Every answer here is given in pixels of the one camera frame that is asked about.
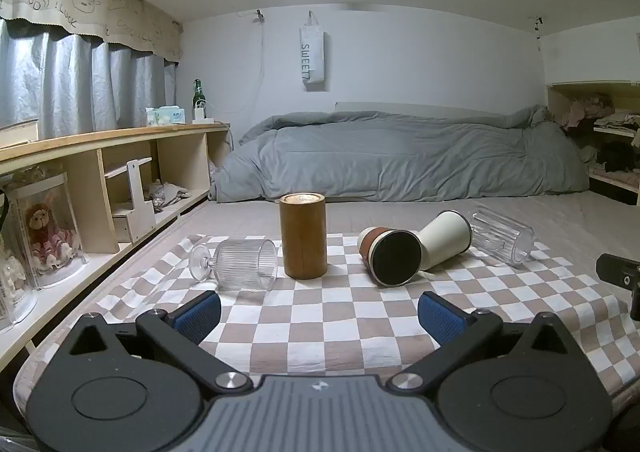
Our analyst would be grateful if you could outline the clear ribbed glass goblet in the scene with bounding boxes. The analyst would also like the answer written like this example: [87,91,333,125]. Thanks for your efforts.
[188,238,279,293]

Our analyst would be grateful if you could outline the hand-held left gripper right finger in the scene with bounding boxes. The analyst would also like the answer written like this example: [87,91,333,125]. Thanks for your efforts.
[386,290,576,396]

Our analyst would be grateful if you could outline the white cup with brown band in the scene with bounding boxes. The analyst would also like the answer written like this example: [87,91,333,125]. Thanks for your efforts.
[358,226,423,288]

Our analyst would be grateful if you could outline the cream white cup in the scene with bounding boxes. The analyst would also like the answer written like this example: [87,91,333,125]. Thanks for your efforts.
[416,210,473,273]

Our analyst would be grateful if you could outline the white wall cable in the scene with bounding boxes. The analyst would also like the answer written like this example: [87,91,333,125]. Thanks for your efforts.
[207,12,266,115]

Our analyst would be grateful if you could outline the pink clothes pile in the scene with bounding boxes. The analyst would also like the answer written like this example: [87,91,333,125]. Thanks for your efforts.
[560,96,615,131]

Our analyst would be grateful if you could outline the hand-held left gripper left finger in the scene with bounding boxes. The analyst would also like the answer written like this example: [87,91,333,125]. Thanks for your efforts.
[66,292,254,396]

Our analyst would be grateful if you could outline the wooden clothes shelf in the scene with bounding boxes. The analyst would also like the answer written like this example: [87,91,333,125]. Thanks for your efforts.
[545,80,640,207]

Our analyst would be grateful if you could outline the tissue pack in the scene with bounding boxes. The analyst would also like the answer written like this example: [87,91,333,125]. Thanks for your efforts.
[145,106,187,127]

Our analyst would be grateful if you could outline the black clothes pile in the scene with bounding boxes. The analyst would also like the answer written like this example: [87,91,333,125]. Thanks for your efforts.
[594,140,640,172]

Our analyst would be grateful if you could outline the checkered brown white cloth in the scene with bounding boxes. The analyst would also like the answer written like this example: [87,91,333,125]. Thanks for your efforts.
[30,191,640,383]

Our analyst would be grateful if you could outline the green glass bottle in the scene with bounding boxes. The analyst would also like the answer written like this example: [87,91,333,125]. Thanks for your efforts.
[193,79,207,121]

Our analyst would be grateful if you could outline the folded light clothes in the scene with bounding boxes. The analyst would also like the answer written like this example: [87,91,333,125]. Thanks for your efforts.
[597,110,640,131]

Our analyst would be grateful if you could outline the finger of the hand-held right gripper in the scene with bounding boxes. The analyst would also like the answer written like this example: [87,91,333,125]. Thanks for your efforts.
[596,254,640,321]

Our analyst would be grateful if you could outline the grey duvet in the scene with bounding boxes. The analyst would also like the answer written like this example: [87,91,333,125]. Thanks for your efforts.
[209,105,591,203]

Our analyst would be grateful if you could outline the book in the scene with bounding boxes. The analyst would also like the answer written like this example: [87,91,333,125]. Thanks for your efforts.
[0,119,40,142]

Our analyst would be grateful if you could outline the wooden shelf unit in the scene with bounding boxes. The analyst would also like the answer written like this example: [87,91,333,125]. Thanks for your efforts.
[0,123,232,350]

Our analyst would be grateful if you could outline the grey curtain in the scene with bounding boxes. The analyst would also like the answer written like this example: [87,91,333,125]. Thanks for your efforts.
[0,19,179,143]

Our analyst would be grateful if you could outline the crumpled grey cloth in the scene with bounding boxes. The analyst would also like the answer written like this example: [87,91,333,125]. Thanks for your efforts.
[147,180,191,211]

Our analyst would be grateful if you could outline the white hanging wall bag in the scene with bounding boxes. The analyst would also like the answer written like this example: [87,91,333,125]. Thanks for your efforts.
[299,10,327,92]

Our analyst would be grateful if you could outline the brown wooden cup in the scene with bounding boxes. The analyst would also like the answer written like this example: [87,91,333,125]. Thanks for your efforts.
[278,192,329,279]

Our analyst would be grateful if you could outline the clear plastic display box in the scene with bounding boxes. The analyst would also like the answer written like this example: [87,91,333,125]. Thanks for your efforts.
[0,232,39,329]

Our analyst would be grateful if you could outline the small wooden holder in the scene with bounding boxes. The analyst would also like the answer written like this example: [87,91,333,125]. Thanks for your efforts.
[111,158,157,243]

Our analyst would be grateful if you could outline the beige cartoon print valance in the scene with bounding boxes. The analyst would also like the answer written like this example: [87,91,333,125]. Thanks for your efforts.
[0,0,184,64]

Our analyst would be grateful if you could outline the clear ribbed glass tumbler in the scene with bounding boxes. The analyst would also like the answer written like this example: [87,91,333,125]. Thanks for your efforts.
[470,208,536,267]

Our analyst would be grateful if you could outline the doll in clear box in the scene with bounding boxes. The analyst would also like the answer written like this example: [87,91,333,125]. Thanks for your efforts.
[7,173,87,291]

